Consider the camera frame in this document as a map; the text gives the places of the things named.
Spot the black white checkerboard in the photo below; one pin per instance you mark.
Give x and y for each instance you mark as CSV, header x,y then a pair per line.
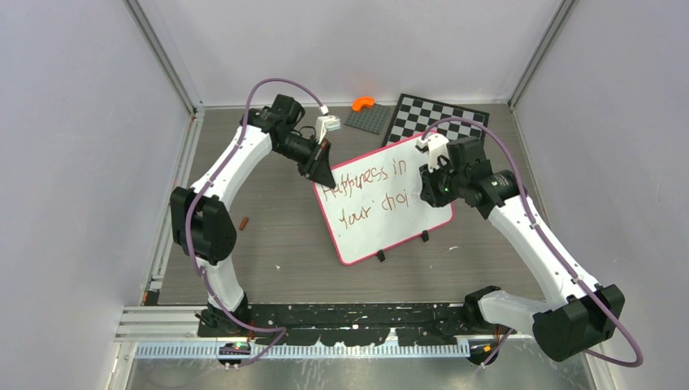
x,y
413,115

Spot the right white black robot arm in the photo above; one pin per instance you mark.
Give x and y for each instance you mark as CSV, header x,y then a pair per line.
x,y
577,312

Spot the white slotted cable duct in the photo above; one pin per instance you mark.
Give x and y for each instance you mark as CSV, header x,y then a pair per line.
x,y
242,350

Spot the grey lego baseplate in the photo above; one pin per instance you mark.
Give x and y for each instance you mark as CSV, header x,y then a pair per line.
x,y
369,119

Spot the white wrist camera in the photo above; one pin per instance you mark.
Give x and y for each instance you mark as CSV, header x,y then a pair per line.
x,y
325,123
435,146

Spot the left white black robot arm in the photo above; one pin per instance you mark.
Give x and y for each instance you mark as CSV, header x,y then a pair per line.
x,y
200,221

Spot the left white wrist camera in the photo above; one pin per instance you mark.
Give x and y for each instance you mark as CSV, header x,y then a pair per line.
x,y
325,123

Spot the pink framed whiteboard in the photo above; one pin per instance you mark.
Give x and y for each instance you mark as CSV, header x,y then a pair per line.
x,y
372,208

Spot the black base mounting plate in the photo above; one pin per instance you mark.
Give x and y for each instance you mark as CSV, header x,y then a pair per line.
x,y
353,325

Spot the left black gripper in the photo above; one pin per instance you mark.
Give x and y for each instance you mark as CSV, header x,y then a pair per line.
x,y
318,167

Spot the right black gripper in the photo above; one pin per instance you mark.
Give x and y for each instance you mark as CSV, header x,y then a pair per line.
x,y
430,192

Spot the orange curved plastic piece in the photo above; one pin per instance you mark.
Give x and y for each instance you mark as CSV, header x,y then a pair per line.
x,y
364,102

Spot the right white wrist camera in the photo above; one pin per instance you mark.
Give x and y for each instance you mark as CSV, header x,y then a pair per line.
x,y
435,146

